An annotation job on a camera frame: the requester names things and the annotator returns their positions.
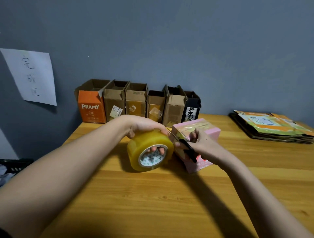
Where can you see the person's left hand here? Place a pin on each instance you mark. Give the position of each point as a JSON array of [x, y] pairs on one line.
[[143, 125]]

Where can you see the person's right hand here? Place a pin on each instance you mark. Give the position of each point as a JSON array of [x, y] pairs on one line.
[[207, 147]]

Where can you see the person's left fingers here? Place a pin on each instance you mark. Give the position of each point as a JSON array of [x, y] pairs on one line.
[[157, 149]]

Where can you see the person's right thumb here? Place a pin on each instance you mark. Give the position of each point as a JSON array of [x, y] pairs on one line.
[[181, 147]]

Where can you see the large yellowish clear tape roll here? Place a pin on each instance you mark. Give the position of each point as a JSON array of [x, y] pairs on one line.
[[144, 142]]

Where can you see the person's right forearm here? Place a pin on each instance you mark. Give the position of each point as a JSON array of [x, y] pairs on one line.
[[260, 196]]

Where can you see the person's left forearm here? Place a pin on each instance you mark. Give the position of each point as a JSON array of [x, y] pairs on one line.
[[56, 166]]

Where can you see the pink cardboard box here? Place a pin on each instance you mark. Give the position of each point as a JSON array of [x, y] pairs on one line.
[[196, 125]]

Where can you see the tall plain brown box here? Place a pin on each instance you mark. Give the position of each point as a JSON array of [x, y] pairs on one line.
[[173, 107]]

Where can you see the black open cardboard box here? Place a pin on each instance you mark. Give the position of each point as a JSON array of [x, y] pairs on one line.
[[192, 107]]

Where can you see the small brown taped box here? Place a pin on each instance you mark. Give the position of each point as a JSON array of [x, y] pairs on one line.
[[155, 105]]

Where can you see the brown box with round print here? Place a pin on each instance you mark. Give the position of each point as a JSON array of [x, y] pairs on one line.
[[135, 103]]

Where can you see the brown box with white label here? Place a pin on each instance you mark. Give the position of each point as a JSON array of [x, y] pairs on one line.
[[112, 100]]

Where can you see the orange open cardboard box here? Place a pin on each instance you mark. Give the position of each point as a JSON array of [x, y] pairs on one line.
[[90, 107]]

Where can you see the stack of flattened cardboard boxes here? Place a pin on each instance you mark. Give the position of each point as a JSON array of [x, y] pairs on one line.
[[269, 127]]

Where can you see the black plastic basket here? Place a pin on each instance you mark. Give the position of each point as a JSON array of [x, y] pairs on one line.
[[17, 163]]

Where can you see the white paper sheet with writing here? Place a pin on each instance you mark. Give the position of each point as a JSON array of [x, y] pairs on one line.
[[32, 76]]

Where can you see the grey cloth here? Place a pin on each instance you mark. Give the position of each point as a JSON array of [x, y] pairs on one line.
[[5, 175]]

